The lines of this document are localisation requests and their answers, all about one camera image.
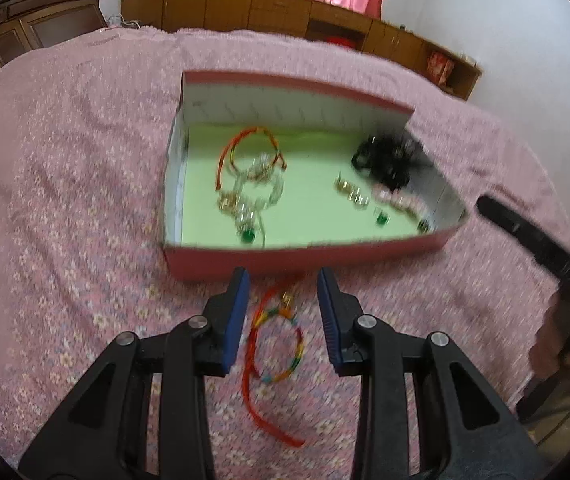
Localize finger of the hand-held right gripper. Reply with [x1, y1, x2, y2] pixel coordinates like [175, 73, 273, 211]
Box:
[476, 195, 570, 291]

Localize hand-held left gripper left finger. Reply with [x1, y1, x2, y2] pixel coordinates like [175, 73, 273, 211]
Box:
[17, 266, 251, 480]

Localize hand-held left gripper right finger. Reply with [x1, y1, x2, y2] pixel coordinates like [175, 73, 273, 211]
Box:
[317, 267, 546, 480]

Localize red multicolour bead string bracelet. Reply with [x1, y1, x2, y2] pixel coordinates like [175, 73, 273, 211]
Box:
[240, 280, 308, 448]

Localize green gem drop earring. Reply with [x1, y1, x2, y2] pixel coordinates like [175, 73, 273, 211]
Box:
[237, 210, 266, 248]

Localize pink cardboard box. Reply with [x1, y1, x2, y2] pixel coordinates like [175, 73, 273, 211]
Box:
[159, 70, 470, 283]

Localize gold crystal jewelry piece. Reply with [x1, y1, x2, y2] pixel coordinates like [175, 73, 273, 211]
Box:
[334, 175, 371, 209]

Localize clear crystal bead bracelet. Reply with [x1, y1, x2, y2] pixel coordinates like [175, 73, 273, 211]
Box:
[217, 152, 286, 231]

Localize black jewelry tangle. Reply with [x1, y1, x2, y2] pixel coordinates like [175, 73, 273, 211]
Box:
[351, 132, 433, 191]

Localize red beaded bracelet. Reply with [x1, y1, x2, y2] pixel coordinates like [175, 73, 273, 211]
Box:
[215, 127, 288, 192]

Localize person's right hand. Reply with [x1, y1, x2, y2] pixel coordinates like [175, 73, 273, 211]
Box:
[530, 289, 570, 380]

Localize red gift box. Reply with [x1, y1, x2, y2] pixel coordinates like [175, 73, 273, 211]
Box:
[427, 52, 456, 88]

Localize pink floral bedspread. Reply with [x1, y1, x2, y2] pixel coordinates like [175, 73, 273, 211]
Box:
[0, 25, 570, 480]

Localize long low wooden cabinet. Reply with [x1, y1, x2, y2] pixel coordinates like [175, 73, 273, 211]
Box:
[120, 0, 482, 102]

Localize dark wooden wardrobe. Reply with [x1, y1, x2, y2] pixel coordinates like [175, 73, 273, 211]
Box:
[0, 0, 108, 101]

